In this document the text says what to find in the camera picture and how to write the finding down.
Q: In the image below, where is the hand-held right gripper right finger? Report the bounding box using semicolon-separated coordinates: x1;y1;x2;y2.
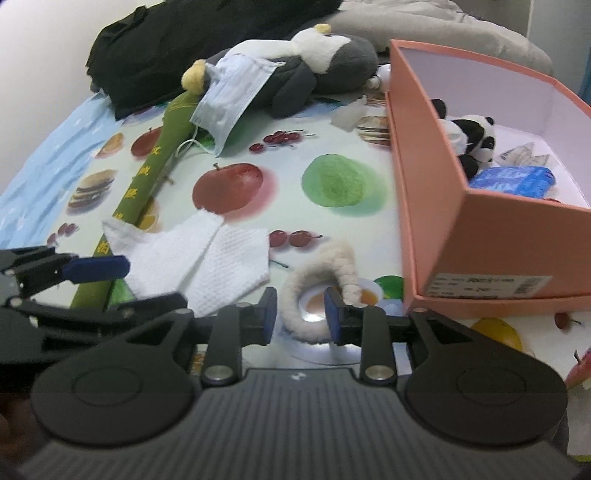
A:
324;286;499;385

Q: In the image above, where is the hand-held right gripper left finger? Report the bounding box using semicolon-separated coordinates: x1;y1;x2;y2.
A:
99;286;279;387

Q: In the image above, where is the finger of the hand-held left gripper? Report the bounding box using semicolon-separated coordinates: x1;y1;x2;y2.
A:
0;247;131;297
0;292;189;352

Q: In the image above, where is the cream fluffy hair band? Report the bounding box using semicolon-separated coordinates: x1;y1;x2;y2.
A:
279;240;363;345

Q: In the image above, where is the white paper tissue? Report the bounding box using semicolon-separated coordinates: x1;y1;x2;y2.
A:
102;210;271;317

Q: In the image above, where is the orange cardboard box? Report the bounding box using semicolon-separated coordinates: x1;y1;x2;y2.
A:
385;39;591;319

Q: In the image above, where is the blue tissue packet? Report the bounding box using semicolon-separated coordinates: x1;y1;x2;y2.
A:
468;166;557;199

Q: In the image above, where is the panda plush toy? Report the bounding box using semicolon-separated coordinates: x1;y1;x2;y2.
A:
431;99;500;181

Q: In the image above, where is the clear plastic bag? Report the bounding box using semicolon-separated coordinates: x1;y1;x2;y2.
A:
496;141;553;168

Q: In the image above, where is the green massage stick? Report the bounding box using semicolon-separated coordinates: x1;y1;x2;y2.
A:
69;59;218;310

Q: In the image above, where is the light blue bed sheet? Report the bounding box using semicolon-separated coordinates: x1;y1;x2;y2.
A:
0;90;122;250

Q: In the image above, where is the fruit printed mat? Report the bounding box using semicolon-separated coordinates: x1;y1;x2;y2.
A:
0;69;591;459

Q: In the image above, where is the crumpled clear plastic wrapper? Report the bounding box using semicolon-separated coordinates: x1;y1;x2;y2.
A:
331;95;368;133

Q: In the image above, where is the blue face mask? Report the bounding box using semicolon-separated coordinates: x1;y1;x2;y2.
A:
174;53;287;160

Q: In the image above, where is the black coat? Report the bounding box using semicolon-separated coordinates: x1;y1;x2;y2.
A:
87;0;345;121

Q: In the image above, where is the small white object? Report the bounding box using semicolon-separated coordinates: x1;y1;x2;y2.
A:
365;65;393;91

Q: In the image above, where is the grey penguin plush toy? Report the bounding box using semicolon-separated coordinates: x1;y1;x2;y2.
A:
203;25;380;119

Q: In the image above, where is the grey duvet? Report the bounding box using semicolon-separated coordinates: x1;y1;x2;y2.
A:
325;0;555;77

